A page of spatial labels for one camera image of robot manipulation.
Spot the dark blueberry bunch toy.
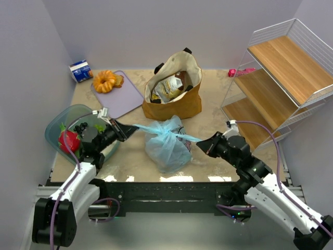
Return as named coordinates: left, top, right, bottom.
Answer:
left=73, top=122, right=88, bottom=134

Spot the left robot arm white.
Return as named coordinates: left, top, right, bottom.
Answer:
left=32, top=119, right=139, bottom=248

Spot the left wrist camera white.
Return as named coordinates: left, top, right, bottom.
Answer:
left=92, top=107, right=110, bottom=124

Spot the brown white chips bag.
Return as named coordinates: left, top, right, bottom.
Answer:
left=150, top=71, right=193, bottom=104

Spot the blue white carton box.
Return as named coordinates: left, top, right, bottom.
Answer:
left=69, top=60, right=93, bottom=83

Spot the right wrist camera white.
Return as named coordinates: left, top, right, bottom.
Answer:
left=223, top=120, right=240, bottom=139

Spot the pink wrapped item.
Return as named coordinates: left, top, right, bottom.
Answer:
left=228, top=68, right=256, bottom=78

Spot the teal fruit tray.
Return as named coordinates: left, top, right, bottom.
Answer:
left=45, top=104, right=107, bottom=166

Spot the green grape bunch toy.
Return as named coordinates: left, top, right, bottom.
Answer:
left=94, top=124, right=107, bottom=133

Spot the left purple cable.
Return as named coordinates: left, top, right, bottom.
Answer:
left=49, top=110, right=99, bottom=250

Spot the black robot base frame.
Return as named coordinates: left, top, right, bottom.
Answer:
left=90, top=179, right=252, bottom=222

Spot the orange bundt cake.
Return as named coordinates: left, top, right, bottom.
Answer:
left=93, top=70, right=124, bottom=94

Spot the white wire wooden shelf rack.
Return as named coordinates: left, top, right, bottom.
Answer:
left=221, top=18, right=332, bottom=150

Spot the light blue plastic bag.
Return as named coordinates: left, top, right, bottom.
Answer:
left=135, top=115, right=201, bottom=173

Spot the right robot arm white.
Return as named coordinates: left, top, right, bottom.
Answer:
left=197, top=132, right=332, bottom=249

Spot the lavender cutting board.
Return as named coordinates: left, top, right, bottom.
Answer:
left=91, top=70, right=144, bottom=119

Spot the brown Trader Joe's tote bag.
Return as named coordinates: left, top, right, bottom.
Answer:
left=142, top=48, right=202, bottom=121

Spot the pink dragon fruit toy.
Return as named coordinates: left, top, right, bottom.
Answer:
left=58, top=123, right=81, bottom=154

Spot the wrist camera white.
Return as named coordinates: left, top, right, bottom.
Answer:
left=223, top=120, right=240, bottom=139
left=92, top=107, right=110, bottom=124

